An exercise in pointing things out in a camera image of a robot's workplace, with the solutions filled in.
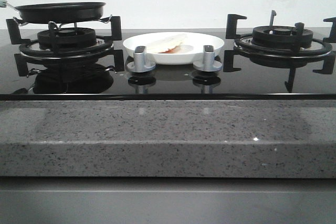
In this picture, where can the grey speckled stone countertop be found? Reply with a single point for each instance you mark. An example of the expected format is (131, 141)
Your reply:
(254, 139)

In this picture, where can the black burner grate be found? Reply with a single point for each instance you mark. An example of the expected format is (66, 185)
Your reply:
(306, 49)
(30, 52)

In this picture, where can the left black burner grate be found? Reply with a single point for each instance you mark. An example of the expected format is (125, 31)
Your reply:
(30, 52)

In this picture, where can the fried egg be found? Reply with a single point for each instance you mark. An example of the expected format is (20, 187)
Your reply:
(166, 44)

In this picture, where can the silver stove knob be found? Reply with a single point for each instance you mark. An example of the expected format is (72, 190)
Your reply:
(208, 62)
(141, 63)

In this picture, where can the left silver stove knob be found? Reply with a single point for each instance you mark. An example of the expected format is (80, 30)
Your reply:
(141, 63)

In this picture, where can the white round plate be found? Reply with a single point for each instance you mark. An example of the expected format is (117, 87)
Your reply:
(189, 47)

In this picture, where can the right black burner grate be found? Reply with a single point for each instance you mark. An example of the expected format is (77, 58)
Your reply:
(306, 49)

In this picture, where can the black frying pan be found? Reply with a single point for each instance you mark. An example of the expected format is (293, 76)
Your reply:
(60, 13)

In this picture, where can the right black gas burner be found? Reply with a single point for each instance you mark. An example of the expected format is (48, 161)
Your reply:
(278, 37)

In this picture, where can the black gas burner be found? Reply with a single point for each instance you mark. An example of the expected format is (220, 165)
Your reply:
(278, 37)
(68, 38)

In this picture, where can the right silver stove knob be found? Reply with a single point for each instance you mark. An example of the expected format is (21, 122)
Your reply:
(208, 62)

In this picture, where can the grey cabinet front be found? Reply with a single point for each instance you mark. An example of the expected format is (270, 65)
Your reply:
(135, 200)

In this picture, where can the black glass cooktop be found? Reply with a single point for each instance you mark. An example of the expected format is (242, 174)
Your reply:
(242, 77)

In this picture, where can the left black gas burner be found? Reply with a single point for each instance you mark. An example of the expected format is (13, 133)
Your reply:
(68, 38)

